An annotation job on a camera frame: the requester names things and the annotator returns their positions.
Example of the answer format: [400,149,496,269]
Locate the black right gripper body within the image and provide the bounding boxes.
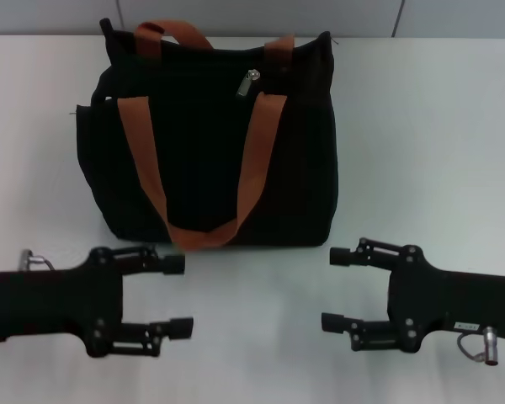
[385,244,505,354]

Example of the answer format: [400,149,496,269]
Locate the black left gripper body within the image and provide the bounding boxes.
[0,246,126,359]

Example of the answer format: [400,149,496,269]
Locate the black bag with brown straps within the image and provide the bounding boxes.
[69,17,342,253]

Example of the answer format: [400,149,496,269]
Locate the silver zipper pull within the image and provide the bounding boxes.
[234,69,263,100]

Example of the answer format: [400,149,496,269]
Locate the right gripper cable with plug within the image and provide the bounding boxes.
[456,326,505,366]

